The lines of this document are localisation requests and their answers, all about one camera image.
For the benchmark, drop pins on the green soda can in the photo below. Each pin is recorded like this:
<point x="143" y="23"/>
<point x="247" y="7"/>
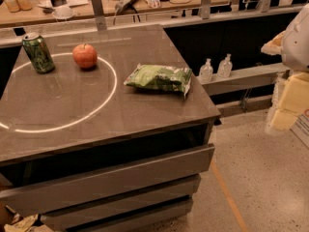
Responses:
<point x="38" y="52"/>

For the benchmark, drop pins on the clear sanitizer bottle right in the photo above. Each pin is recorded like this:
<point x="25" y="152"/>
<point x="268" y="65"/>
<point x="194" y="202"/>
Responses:
<point x="225" y="66"/>

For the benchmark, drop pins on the clear sanitizer bottle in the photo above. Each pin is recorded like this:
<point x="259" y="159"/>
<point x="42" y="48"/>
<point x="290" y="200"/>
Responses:
<point x="206" y="71"/>
<point x="225" y="66"/>

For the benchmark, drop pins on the wooden desk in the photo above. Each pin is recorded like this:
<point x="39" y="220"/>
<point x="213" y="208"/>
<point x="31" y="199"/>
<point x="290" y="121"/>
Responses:
<point x="169" y="13"/>

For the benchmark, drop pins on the clear sanitizer bottle left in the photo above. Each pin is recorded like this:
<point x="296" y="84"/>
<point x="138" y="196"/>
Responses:
<point x="206" y="71"/>

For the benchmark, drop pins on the bottom grey drawer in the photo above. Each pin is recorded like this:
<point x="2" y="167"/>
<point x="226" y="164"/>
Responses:
<point x="141" y="217"/>

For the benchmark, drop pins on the red apple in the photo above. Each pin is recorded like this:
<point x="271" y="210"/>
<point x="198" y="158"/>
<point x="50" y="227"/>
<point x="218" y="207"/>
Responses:
<point x="85" y="56"/>

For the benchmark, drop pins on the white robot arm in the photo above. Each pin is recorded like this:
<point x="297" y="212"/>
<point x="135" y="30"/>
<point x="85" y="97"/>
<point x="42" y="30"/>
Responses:
<point x="295" y="44"/>

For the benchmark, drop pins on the grey power strip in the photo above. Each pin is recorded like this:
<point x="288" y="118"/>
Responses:
<point x="121" y="5"/>

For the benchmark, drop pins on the middle grey drawer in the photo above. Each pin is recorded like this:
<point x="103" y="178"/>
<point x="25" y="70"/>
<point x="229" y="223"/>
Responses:
<point x="142" y="199"/>

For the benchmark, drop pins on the green chip bag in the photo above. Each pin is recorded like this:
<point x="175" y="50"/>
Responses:
<point x="160" y="78"/>

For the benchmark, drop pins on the white bowl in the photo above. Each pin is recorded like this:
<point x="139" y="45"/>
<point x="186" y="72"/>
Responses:
<point x="63" y="13"/>

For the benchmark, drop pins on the crumpled paper on floor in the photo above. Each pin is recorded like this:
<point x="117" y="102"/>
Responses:
<point x="28" y="224"/>

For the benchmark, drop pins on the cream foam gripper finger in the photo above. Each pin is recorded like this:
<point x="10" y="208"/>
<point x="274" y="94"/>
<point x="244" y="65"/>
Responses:
<point x="274" y="46"/>
<point x="289" y="100"/>

